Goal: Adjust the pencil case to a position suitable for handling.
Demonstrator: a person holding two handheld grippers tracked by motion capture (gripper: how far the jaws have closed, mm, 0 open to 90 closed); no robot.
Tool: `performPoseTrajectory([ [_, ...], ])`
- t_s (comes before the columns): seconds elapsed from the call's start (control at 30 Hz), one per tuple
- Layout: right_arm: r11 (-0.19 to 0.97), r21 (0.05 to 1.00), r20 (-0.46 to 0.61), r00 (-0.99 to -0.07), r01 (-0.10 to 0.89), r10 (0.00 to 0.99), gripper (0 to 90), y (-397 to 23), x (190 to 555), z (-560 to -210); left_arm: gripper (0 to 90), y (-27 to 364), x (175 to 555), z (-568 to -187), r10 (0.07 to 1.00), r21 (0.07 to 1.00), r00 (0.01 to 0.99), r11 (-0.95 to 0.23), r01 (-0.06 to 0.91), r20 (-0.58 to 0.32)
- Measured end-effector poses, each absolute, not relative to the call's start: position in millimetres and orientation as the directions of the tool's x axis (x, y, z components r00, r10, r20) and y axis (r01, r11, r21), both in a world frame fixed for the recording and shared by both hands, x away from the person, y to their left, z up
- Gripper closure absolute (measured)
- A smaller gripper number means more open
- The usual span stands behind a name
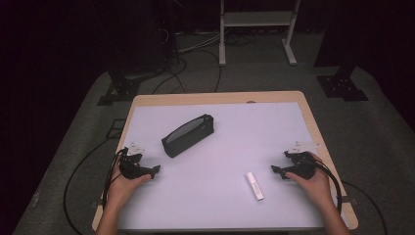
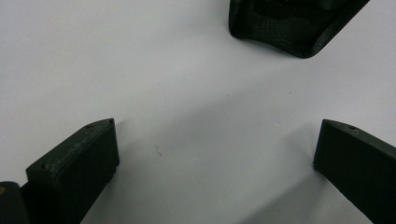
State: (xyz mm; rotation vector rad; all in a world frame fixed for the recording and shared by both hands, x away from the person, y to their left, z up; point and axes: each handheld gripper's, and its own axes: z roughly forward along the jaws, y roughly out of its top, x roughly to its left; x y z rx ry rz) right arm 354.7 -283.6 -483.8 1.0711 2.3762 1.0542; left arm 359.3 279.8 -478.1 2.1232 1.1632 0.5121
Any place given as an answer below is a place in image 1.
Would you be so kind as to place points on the person's left hand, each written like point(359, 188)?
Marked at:
point(124, 190)

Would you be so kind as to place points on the black stand base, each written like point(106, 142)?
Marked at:
point(342, 86)
point(119, 88)

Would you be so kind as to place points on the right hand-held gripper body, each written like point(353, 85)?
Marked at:
point(301, 162)

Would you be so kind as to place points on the white metal desk frame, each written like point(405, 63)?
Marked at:
point(257, 29)

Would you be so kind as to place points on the white tube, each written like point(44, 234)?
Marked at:
point(254, 186)

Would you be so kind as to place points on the black pencil case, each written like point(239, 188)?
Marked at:
point(188, 134)

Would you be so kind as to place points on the person's right hand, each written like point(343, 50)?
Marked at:
point(312, 186)

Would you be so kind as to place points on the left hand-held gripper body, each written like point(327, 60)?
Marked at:
point(129, 163)

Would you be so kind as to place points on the white table mat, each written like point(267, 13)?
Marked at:
point(215, 166)

